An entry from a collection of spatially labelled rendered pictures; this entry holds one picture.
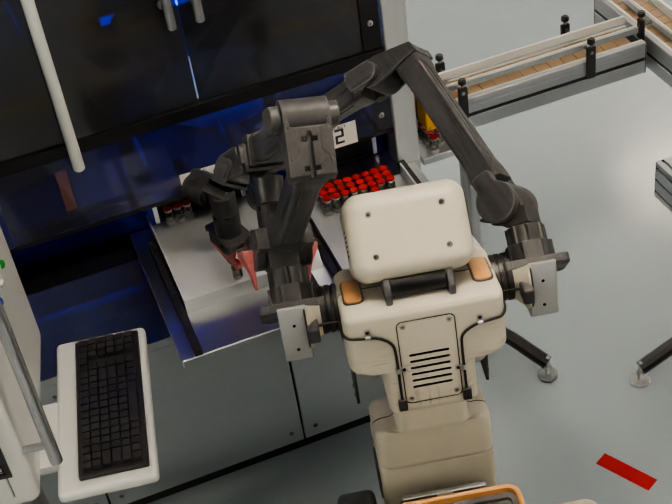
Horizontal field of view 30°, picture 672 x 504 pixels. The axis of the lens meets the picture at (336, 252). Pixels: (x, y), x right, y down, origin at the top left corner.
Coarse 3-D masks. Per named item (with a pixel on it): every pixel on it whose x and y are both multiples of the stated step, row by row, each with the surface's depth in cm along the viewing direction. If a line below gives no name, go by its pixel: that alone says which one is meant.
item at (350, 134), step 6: (354, 120) 289; (342, 126) 288; (348, 126) 289; (354, 126) 290; (336, 132) 289; (348, 132) 290; (354, 132) 291; (342, 138) 290; (348, 138) 291; (354, 138) 292; (342, 144) 291; (348, 144) 292
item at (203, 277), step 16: (208, 208) 298; (240, 208) 296; (160, 224) 295; (176, 224) 294; (192, 224) 294; (256, 224) 291; (160, 240) 290; (176, 240) 290; (192, 240) 289; (208, 240) 288; (176, 256) 285; (192, 256) 284; (208, 256) 284; (176, 272) 281; (192, 272) 280; (208, 272) 279; (224, 272) 279; (256, 272) 277; (176, 288) 276; (192, 288) 276; (208, 288) 275; (224, 288) 269; (240, 288) 271; (192, 304) 269; (208, 304) 270
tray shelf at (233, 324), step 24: (360, 168) 303; (144, 240) 291; (144, 264) 285; (264, 288) 273; (168, 312) 271; (192, 312) 270; (216, 312) 269; (240, 312) 268; (216, 336) 263; (240, 336) 262; (264, 336) 262; (192, 360) 259
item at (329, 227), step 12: (396, 180) 297; (408, 180) 294; (312, 216) 285; (324, 216) 290; (336, 216) 289; (324, 228) 286; (336, 228) 286; (324, 240) 278; (336, 240) 282; (336, 252) 279; (336, 264) 274; (348, 264) 275
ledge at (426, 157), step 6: (420, 144) 308; (444, 144) 306; (420, 150) 306; (426, 150) 305; (444, 150) 304; (450, 150) 304; (420, 156) 304; (426, 156) 304; (432, 156) 303; (438, 156) 304; (444, 156) 304; (450, 156) 305; (426, 162) 304; (432, 162) 304
